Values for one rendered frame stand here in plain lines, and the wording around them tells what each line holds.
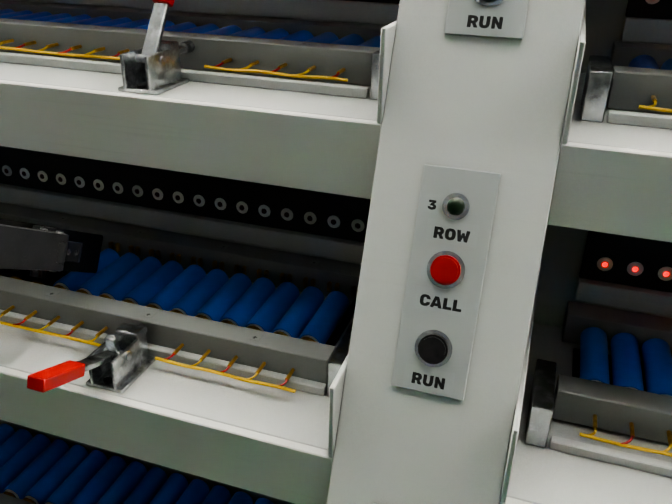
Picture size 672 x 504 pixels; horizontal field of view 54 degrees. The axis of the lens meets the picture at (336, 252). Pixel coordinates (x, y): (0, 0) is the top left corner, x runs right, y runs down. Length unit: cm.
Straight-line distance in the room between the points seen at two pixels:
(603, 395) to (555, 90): 18
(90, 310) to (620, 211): 35
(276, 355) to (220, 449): 7
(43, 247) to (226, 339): 13
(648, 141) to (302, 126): 18
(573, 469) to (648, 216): 15
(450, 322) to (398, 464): 9
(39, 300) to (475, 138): 33
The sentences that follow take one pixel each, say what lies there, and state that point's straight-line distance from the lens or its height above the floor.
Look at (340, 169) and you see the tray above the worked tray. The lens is 38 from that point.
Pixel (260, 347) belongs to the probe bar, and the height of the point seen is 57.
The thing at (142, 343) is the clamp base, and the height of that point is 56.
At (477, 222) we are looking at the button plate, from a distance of 36.
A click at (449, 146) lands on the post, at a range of 36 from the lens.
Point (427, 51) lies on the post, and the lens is 37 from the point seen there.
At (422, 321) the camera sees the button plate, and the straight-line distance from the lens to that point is 36.
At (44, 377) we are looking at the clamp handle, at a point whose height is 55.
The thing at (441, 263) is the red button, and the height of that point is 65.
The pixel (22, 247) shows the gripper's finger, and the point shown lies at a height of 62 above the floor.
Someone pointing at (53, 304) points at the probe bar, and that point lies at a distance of 53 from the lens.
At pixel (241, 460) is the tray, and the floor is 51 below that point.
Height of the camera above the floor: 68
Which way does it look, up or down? 5 degrees down
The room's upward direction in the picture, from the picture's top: 8 degrees clockwise
